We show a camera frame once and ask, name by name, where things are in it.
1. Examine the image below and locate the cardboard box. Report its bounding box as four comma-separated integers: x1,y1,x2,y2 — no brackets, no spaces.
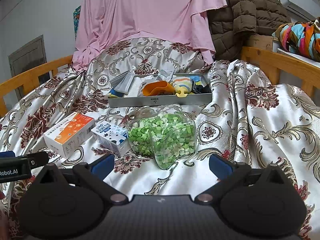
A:
246,34,273,51

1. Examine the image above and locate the pink draped sheet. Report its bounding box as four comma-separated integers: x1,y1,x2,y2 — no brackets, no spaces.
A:
72,0,227,70

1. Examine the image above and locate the white cloth with blue print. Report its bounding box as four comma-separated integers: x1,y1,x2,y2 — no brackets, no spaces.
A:
126,70,175,97

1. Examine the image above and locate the floral satin bedspread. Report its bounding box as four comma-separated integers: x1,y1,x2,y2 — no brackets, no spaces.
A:
1,38,319,239

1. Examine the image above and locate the colourful wall poster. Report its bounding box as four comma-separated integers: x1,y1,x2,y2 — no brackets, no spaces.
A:
73,6,81,36

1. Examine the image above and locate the brown quilted jacket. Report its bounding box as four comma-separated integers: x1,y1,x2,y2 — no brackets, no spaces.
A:
207,0,291,61

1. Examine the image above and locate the white orange medicine box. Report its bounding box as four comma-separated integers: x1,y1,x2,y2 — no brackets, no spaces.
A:
43,112,95,159

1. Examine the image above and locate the grey door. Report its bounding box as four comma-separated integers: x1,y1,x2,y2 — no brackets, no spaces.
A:
7,35,48,100

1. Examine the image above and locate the white blue small box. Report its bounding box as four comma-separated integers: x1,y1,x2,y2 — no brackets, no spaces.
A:
91,121,131,156

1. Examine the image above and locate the black patterned sock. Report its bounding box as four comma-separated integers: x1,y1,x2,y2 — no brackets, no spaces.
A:
191,79,211,94

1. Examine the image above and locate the colourful patterned cloth bundle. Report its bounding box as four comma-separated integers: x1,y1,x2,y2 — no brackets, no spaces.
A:
272,17,320,62

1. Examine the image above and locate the grey tray with cartoon picture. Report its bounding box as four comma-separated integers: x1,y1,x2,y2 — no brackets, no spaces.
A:
108,73,212,108

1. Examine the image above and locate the grey cloth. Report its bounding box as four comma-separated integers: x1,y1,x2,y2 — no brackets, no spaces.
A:
110,71,135,94

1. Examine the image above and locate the striped pastel towel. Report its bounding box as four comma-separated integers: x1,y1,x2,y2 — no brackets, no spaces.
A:
172,77,192,97

